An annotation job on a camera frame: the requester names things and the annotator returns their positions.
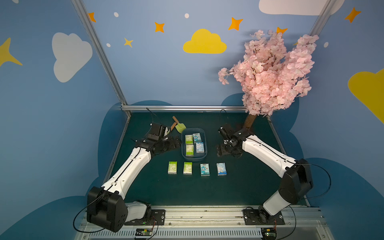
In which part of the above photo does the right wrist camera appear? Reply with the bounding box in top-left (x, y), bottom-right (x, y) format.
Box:
top-left (218, 125), bottom-right (235, 141)

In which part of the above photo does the green pocket tissue pack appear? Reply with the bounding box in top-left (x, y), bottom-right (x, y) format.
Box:
top-left (168, 162), bottom-right (178, 175)

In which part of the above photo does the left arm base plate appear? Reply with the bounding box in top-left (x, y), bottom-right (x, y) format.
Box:
top-left (124, 209), bottom-right (166, 226)

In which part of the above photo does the left green circuit board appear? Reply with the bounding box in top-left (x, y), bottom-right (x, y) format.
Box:
top-left (135, 229), bottom-right (153, 238)

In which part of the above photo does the pink cherry blossom tree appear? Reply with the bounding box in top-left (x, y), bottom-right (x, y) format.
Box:
top-left (218, 30), bottom-right (319, 130)

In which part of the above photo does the blue pocket tissue pack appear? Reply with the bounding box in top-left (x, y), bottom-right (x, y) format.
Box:
top-left (200, 164), bottom-right (210, 177)

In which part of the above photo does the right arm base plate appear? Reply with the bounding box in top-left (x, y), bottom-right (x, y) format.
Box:
top-left (242, 208), bottom-right (285, 226)

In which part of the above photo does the green circuit board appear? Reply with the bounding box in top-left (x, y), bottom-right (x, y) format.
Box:
top-left (135, 229), bottom-right (153, 238)
top-left (261, 228), bottom-right (277, 240)

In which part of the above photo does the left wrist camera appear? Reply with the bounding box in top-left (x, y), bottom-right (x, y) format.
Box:
top-left (147, 123), bottom-right (169, 142)

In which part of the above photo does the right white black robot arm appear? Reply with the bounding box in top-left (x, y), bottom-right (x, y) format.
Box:
top-left (217, 125), bottom-right (314, 224)

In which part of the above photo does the aluminium rail frame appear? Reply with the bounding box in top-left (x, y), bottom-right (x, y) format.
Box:
top-left (75, 206), bottom-right (334, 240)

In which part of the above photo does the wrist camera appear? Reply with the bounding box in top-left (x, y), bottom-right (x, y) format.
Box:
top-left (147, 123), bottom-right (169, 142)
top-left (218, 125), bottom-right (235, 141)

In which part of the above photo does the blue plastic storage box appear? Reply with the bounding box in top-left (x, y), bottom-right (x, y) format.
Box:
top-left (181, 128), bottom-right (208, 162)

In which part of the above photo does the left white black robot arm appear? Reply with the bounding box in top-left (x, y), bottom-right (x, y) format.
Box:
top-left (85, 136), bottom-right (182, 233)

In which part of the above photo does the green toy rake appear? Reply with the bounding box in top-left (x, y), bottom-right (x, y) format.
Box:
top-left (165, 122), bottom-right (177, 137)

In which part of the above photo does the green toy shovel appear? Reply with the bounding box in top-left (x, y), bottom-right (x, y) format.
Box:
top-left (173, 116), bottom-right (187, 134)

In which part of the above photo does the right green circuit board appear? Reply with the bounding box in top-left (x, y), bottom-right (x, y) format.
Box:
top-left (261, 228), bottom-right (277, 240)

